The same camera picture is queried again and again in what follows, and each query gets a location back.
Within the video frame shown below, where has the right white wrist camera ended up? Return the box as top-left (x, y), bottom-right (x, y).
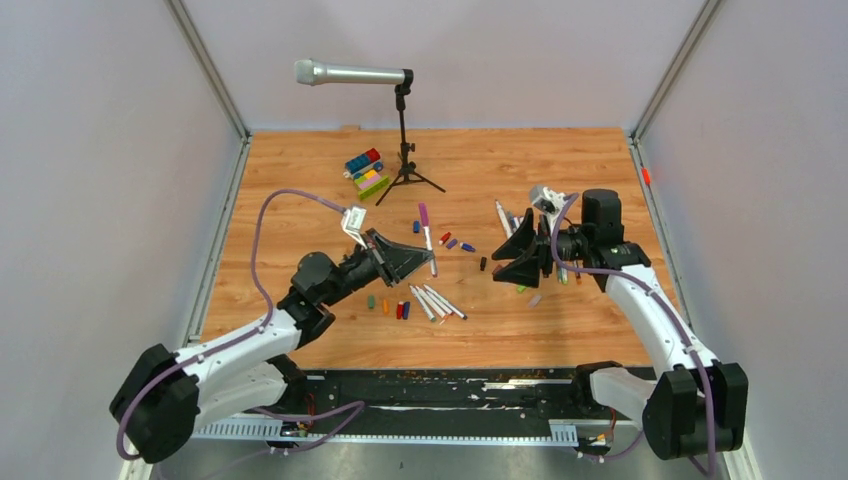
top-left (529, 185), bottom-right (567, 229)

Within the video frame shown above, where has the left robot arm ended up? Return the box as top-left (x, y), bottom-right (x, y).
top-left (109, 229), bottom-right (434, 464)

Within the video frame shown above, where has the silver microphone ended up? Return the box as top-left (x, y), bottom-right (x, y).
top-left (294, 59), bottom-right (414, 86)

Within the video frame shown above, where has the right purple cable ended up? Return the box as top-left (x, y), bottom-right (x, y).
top-left (551, 193), bottom-right (720, 480)

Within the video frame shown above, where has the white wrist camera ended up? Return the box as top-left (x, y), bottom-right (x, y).
top-left (341, 205), bottom-right (367, 248)
top-left (529, 185), bottom-right (567, 229)

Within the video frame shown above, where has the white marker dark green cap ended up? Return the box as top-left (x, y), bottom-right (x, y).
top-left (409, 284), bottom-right (437, 322)

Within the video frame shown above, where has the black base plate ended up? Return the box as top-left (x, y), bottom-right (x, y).
top-left (241, 365), bottom-right (654, 440)

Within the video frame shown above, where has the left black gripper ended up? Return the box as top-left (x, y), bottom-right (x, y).
top-left (322, 228), bottom-right (434, 308)

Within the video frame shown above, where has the purple cable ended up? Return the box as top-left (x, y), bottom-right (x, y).
top-left (551, 193), bottom-right (720, 480)
top-left (115, 189), bottom-right (366, 462)

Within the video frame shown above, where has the aluminium frame rail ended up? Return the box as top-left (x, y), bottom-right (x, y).
top-left (119, 374), bottom-right (763, 480)

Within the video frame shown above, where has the blue red toy train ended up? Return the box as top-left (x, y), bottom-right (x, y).
top-left (343, 148), bottom-right (384, 179)

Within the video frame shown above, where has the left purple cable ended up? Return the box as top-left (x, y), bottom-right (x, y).
top-left (115, 189), bottom-right (366, 462)

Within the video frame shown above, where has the white marker red tip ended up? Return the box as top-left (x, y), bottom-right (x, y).
top-left (426, 290), bottom-right (453, 317)

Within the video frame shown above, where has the green yellow pink block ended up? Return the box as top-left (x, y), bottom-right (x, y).
top-left (354, 170), bottom-right (390, 201)

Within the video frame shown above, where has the white marker orange cap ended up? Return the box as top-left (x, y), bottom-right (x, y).
top-left (417, 287), bottom-right (445, 324)

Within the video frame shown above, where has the black tripod microphone stand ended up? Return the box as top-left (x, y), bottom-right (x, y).
top-left (375, 69), bottom-right (446, 206)

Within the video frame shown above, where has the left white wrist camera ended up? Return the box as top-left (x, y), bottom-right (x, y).
top-left (341, 205), bottom-right (367, 248)

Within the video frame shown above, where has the white marker navy cap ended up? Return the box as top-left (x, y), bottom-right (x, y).
top-left (423, 284), bottom-right (468, 320)

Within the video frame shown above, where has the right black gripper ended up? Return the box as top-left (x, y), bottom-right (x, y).
top-left (490, 208), bottom-right (592, 287)

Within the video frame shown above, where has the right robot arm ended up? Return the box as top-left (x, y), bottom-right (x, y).
top-left (491, 186), bottom-right (749, 462)

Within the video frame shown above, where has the white marker blue end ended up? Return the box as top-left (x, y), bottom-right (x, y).
top-left (494, 200), bottom-right (513, 239)

